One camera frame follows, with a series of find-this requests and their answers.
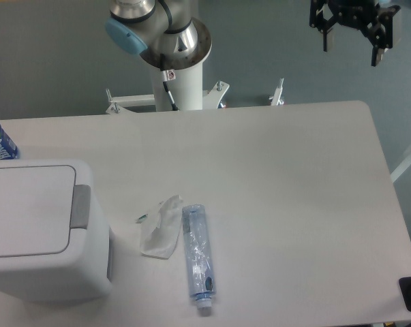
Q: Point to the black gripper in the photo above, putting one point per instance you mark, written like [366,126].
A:
[384,24]

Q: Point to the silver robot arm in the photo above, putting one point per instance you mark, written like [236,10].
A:
[166,35]

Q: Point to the white trash can lid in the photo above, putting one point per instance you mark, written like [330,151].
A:
[39,206]

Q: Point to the white trash can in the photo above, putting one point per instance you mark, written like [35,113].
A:
[81,272]

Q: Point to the crumpled white tissue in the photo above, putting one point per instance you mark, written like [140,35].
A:
[160,227]

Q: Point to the empty clear plastic bottle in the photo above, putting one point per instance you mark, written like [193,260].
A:
[198,258]

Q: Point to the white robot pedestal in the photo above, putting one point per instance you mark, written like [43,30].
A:
[174,90]

